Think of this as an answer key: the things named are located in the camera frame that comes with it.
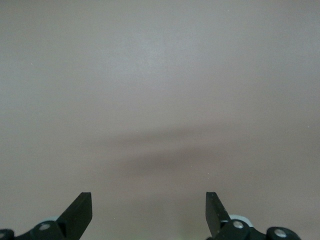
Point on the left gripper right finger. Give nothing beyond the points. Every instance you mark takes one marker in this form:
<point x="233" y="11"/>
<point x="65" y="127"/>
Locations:
<point x="215" y="215"/>

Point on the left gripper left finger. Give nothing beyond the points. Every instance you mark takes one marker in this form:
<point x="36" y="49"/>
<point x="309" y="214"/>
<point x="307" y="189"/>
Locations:
<point x="75" y="217"/>

